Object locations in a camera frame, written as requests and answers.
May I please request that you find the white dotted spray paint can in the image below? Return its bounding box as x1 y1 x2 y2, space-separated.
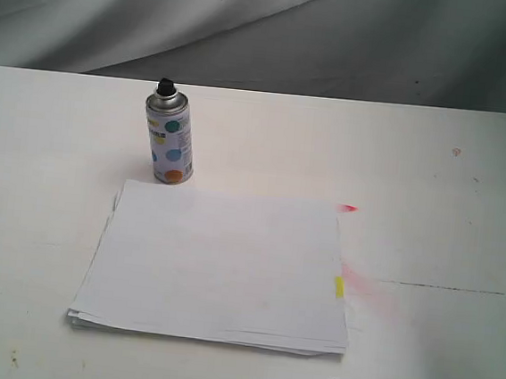
145 78 194 185

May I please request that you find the white paper stack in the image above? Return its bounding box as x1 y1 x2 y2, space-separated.
68 180 348 355

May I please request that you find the white backdrop cloth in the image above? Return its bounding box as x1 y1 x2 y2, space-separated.
0 0 506 112

